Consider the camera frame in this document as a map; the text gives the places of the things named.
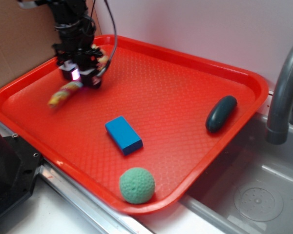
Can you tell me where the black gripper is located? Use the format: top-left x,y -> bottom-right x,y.
52,40 -> 103,89

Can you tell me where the multicolored twisted rope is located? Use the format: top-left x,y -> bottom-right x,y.
47,43 -> 110,109

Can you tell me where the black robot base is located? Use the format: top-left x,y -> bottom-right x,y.
0,134 -> 42,218

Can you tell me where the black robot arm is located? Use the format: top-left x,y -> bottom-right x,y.
18,0 -> 104,89

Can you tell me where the brown cardboard panel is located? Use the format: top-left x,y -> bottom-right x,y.
0,0 -> 101,95

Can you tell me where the blue rectangular block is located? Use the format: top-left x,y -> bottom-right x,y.
105,116 -> 143,156

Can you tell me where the red plastic tray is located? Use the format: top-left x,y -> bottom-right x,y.
0,37 -> 268,215

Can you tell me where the green dimpled ball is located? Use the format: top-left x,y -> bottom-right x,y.
119,167 -> 155,204

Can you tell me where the dark green oval object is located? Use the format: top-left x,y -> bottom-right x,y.
205,96 -> 237,133

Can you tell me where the grey faucet spout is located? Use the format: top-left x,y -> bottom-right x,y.
265,47 -> 293,145

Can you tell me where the grey plastic sink basin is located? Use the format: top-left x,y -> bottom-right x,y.
180,114 -> 293,234

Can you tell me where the black cable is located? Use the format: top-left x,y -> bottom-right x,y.
97,0 -> 118,78

